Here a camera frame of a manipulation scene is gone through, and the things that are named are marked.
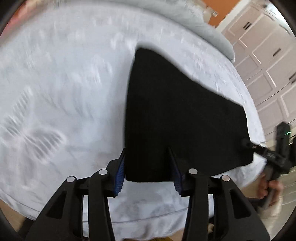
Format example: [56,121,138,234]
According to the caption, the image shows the black pants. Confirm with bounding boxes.
[125,48,253,182]

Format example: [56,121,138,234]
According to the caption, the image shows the right hand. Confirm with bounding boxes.
[257,173,283,206]

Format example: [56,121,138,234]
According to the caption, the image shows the white panelled wardrobe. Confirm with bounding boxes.
[222,1,295,142]

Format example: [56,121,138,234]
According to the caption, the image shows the grey butterfly bedspread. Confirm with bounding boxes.
[1,1,265,219]

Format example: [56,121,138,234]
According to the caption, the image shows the grey folded duvet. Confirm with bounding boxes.
[118,0,235,62]

